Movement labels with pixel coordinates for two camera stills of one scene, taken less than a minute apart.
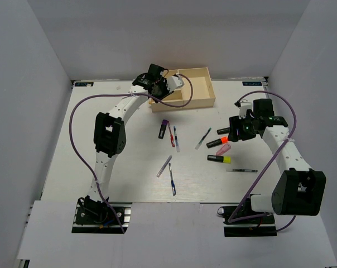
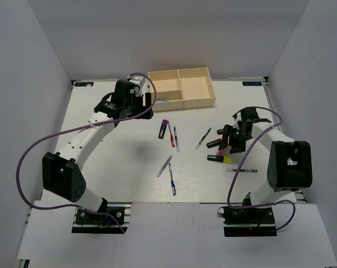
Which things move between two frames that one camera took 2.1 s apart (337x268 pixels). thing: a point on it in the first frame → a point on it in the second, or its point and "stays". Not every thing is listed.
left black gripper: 166,92 → 148,101
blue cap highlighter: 223,131 stays
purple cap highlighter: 162,129 stays
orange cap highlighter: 217,142 stays
